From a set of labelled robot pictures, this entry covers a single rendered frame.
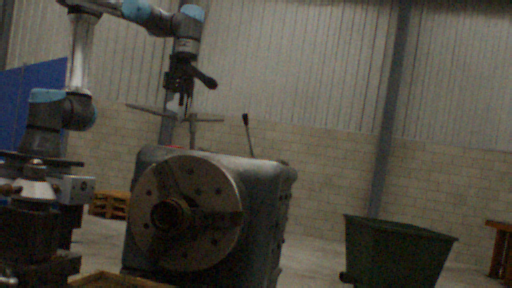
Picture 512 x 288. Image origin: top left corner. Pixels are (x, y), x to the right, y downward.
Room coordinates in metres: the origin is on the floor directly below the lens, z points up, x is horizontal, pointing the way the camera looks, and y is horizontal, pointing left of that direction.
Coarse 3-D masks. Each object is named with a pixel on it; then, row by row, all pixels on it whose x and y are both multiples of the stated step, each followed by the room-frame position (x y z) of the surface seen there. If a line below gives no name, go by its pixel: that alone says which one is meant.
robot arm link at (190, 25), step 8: (184, 8) 1.56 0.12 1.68; (192, 8) 1.55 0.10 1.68; (200, 8) 1.56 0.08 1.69; (176, 16) 1.58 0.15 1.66; (184, 16) 1.56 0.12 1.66; (192, 16) 1.55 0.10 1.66; (200, 16) 1.56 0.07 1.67; (176, 24) 1.57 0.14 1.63; (184, 24) 1.56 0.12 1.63; (192, 24) 1.55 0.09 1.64; (200, 24) 1.57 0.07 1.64; (176, 32) 1.59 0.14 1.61; (184, 32) 1.55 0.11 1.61; (192, 32) 1.55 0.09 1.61; (200, 32) 1.57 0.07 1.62; (200, 40) 1.58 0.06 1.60
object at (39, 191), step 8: (16, 184) 0.78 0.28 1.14; (24, 184) 0.77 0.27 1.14; (32, 184) 0.77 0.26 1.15; (40, 184) 0.78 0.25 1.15; (48, 184) 0.80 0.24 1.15; (24, 192) 0.76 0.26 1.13; (32, 192) 0.77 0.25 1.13; (40, 192) 0.77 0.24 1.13; (48, 192) 0.79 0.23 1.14; (32, 200) 0.76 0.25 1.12; (40, 200) 0.77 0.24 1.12; (48, 200) 0.78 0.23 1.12
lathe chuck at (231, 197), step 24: (192, 168) 1.33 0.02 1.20; (216, 168) 1.30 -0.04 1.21; (144, 192) 1.36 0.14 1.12; (192, 192) 1.32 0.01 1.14; (216, 192) 1.30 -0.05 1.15; (240, 192) 1.32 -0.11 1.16; (144, 216) 1.35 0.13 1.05; (168, 216) 1.34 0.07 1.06; (144, 240) 1.35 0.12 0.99; (192, 240) 1.31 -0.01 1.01; (216, 240) 1.30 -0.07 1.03; (240, 240) 1.37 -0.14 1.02; (168, 264) 1.33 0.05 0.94; (192, 264) 1.31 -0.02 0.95
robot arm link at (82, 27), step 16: (80, 16) 1.77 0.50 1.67; (96, 16) 1.81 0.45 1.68; (80, 32) 1.78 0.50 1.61; (80, 48) 1.78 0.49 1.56; (80, 64) 1.78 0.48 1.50; (80, 80) 1.78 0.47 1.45; (80, 96) 1.77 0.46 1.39; (80, 112) 1.76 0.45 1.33; (96, 112) 1.84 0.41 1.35; (64, 128) 1.76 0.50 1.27; (80, 128) 1.80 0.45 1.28
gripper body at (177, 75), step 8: (176, 56) 1.57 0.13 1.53; (184, 56) 1.55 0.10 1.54; (192, 56) 1.56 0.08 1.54; (176, 64) 1.58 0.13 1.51; (184, 64) 1.57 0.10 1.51; (168, 72) 1.57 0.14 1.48; (176, 72) 1.58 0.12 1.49; (184, 72) 1.57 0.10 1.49; (168, 80) 1.57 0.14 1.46; (176, 80) 1.56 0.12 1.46; (184, 80) 1.56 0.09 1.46; (192, 80) 1.59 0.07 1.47; (168, 88) 1.56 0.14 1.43; (176, 88) 1.56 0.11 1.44; (192, 88) 1.60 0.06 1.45
